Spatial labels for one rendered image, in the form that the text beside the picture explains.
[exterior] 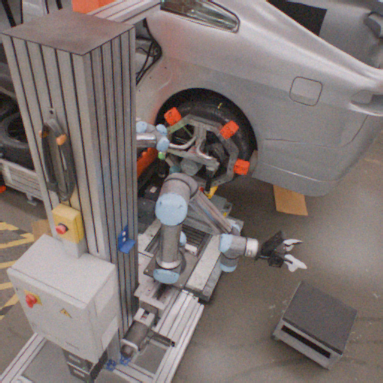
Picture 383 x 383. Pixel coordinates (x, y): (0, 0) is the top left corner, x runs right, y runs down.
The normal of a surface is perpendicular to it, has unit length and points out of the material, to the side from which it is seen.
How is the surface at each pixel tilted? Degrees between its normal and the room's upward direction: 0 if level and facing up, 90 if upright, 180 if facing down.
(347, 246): 0
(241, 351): 0
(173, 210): 83
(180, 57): 90
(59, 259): 0
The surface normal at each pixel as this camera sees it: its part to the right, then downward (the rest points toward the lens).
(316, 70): -0.37, 0.44
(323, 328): 0.09, -0.73
